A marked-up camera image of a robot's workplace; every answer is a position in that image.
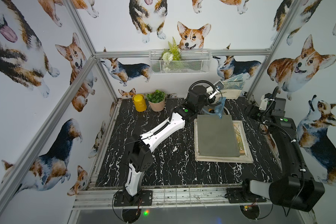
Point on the fern and white flower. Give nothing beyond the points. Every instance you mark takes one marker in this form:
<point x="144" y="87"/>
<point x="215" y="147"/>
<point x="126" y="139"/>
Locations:
<point x="171" y="58"/>

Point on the cream canvas bag with photo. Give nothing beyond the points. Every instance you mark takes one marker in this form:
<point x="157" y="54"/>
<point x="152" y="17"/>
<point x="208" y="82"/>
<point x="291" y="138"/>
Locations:
<point x="224" y="160"/>

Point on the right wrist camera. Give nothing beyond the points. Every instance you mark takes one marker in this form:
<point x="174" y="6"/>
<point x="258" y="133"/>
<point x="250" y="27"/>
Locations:
<point x="274" y="107"/>

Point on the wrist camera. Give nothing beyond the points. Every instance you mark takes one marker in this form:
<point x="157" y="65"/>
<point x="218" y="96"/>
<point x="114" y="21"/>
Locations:
<point x="202" y="93"/>
<point x="274" y="107"/>

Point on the cream bag with blue print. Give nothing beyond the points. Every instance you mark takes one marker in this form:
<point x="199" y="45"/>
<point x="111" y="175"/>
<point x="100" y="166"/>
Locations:
<point x="227" y="89"/>

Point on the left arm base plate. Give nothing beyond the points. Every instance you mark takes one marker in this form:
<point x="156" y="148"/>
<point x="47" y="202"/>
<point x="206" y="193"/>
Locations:
<point x="142" y="198"/>

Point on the aluminium frame rail structure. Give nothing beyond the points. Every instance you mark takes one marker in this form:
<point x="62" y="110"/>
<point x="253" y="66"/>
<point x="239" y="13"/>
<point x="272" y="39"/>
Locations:
<point x="43" y="53"/>

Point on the grey-green canvas bag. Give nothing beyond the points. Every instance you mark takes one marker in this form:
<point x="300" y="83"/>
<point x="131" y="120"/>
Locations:
<point x="216" y="136"/>

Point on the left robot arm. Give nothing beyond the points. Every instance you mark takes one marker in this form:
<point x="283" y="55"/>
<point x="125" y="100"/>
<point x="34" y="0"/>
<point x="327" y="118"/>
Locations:
<point x="140" y="154"/>

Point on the small potted green plant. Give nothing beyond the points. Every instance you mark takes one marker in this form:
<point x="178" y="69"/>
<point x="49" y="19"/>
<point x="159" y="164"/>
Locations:
<point x="156" y="100"/>

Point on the white wire mesh basket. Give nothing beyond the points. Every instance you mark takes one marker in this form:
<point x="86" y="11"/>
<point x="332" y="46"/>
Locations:
<point x="193" y="61"/>

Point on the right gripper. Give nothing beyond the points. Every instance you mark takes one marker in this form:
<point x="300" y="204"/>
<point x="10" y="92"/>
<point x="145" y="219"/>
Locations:
<point x="253" y="109"/>

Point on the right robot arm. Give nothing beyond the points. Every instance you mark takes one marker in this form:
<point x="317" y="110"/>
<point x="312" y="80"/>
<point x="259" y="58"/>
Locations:
<point x="296" y="189"/>

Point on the yellow cylindrical canister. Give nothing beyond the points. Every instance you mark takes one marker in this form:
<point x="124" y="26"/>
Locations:
<point x="139" y="102"/>

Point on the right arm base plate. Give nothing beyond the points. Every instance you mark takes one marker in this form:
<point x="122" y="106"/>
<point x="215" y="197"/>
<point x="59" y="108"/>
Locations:
<point x="240" y="195"/>

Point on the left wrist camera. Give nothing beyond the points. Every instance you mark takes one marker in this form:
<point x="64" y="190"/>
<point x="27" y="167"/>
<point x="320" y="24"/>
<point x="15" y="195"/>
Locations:
<point x="202" y="93"/>

